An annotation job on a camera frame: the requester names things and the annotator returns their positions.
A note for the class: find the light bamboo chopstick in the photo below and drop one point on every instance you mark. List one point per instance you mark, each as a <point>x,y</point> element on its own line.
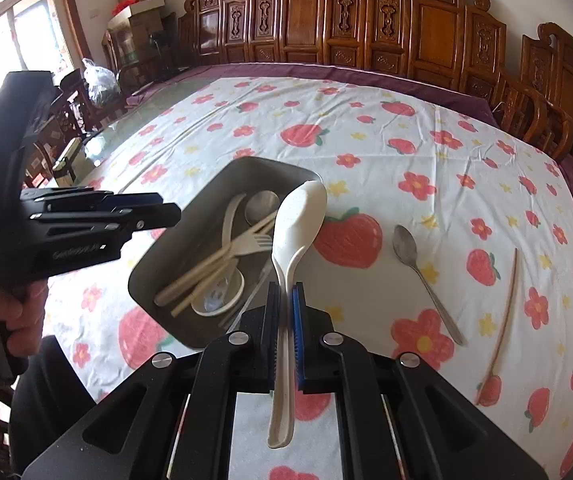
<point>191,296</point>

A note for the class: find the grey metal container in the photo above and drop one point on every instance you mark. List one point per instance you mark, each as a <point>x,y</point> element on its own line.
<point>246,172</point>

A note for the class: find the white soup spoon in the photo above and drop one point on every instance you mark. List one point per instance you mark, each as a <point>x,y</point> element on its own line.
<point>231,295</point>

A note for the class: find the large white plastic spoon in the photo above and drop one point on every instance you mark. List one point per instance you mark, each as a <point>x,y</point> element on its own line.
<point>301,215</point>

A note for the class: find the dark wooden chair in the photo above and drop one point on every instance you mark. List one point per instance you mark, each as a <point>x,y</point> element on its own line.
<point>61,130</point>

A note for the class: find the brown wooden chopstick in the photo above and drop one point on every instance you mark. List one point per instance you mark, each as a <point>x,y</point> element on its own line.
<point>506,310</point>

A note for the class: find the cream plastic fork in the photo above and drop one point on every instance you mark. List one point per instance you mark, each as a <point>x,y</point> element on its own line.
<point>246,245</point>

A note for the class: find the stack of cardboard boxes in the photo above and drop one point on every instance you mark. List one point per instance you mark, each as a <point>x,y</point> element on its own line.
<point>141,15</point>

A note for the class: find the cream plastic spoon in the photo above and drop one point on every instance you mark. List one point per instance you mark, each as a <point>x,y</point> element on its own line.
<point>227,225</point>

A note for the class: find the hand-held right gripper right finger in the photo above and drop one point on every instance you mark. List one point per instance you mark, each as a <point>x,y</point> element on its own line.
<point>297,340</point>

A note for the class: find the small metal spoon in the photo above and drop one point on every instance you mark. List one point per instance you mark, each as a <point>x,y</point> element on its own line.
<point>406,247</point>

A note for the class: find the window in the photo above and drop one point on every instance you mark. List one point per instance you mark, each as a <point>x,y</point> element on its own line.
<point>16,45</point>

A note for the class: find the carved wooden sofa back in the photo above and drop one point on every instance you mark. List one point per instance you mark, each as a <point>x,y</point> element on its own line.
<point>436,25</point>
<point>304,15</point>

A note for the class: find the wooden armchair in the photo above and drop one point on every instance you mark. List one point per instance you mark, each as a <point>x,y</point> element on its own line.
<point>531,115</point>

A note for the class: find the clear plastic bag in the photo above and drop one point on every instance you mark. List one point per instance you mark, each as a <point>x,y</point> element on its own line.
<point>100,82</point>

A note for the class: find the floral white tablecloth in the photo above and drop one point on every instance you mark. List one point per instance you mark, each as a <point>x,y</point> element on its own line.
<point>416,135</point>

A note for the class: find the carved wooden sofa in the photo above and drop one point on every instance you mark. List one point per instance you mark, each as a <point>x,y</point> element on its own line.
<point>566,85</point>
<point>304,15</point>
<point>436,25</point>

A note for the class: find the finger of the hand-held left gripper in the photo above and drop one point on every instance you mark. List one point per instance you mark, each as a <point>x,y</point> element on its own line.
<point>91,199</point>
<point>156,217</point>

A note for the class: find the small carved wooden chair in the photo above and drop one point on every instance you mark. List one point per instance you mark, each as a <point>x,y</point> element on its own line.
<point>216,25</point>

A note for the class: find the person's dark clothing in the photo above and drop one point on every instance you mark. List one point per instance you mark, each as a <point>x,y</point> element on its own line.
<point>56,395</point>

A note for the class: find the large metal spoon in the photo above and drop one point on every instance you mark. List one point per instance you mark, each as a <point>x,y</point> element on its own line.
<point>261,207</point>

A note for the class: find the person's left hand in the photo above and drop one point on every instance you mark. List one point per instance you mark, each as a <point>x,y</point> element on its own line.
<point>11,310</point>

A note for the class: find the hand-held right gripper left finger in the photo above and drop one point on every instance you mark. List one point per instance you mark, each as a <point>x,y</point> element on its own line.
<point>269,340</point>

